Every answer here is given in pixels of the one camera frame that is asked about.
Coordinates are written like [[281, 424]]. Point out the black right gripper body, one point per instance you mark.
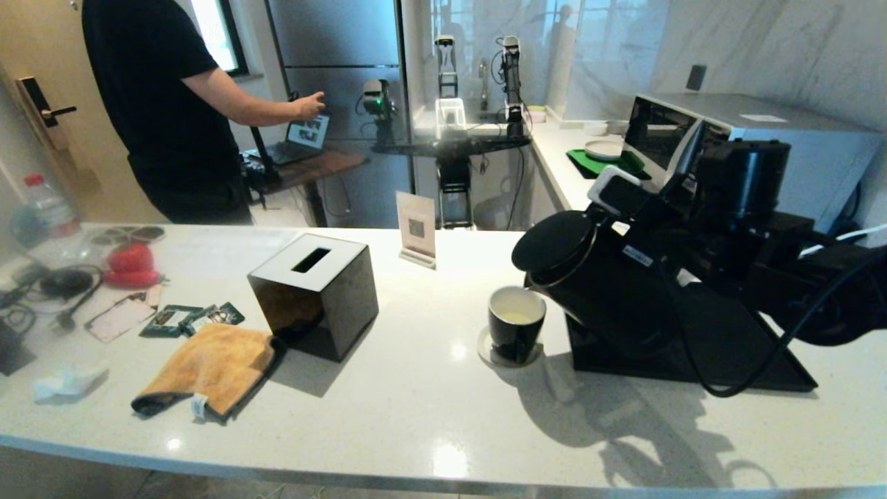
[[662, 246]]

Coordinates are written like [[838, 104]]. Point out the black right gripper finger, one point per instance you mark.
[[611, 232]]

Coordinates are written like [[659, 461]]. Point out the black electric kettle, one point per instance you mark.
[[610, 298]]

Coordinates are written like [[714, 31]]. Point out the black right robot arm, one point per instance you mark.
[[769, 249]]

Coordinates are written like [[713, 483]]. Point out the dark green tea packet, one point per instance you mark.
[[166, 321], [223, 316]]

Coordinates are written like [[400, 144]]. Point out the green mat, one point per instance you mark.
[[589, 166]]

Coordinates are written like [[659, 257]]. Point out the white plate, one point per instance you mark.
[[603, 150]]

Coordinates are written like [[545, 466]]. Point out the small white bowl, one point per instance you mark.
[[615, 127]]

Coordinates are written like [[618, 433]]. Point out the black mug white inside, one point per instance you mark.
[[514, 339]]

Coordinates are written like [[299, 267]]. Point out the black rectangular serving tray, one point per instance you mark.
[[783, 367]]

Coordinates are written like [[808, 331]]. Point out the white round saucer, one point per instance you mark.
[[484, 351]]

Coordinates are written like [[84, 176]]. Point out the silver microwave oven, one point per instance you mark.
[[824, 159]]

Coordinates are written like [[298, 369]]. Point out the QR code table sign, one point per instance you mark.
[[416, 229]]

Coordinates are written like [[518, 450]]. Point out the chrome faucet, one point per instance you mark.
[[483, 83]]

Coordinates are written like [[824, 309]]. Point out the brown wooden desk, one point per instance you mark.
[[326, 166]]

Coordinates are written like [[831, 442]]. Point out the black cube tissue box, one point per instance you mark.
[[326, 305]]

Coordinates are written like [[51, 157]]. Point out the open laptop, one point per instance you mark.
[[305, 135]]

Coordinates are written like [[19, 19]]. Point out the grey refrigerator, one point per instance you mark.
[[339, 41]]

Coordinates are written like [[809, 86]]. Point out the orange microfibre cloth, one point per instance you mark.
[[215, 367]]

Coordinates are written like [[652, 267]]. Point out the dark framed window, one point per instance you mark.
[[222, 38]]

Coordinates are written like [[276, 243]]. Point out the person in black shirt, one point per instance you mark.
[[166, 104]]

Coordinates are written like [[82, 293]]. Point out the red toy strawberry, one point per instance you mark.
[[132, 259]]

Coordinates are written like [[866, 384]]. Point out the red toy chili pepper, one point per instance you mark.
[[132, 280]]

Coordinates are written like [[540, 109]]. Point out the torn pink foil sachet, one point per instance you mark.
[[121, 319]]

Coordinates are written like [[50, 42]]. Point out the black round power adapter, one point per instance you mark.
[[67, 284]]

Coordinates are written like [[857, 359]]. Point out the crumpled white tissue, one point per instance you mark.
[[69, 381]]

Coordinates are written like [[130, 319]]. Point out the clear bottle red cap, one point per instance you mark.
[[48, 211]]

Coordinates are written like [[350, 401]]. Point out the black flat pad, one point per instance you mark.
[[14, 350]]

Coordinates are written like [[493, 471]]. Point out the right wrist camera housing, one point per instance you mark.
[[613, 187]]

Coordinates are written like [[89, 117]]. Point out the black wall socket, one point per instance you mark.
[[696, 77]]

